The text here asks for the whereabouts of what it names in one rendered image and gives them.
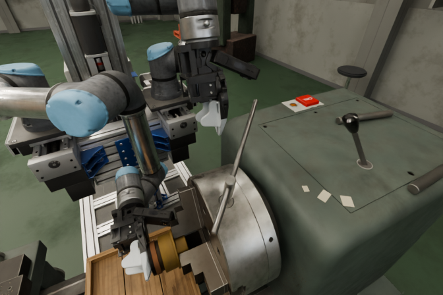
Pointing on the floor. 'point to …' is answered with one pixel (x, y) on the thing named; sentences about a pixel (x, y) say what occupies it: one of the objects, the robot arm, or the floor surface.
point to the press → (228, 42)
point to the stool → (351, 73)
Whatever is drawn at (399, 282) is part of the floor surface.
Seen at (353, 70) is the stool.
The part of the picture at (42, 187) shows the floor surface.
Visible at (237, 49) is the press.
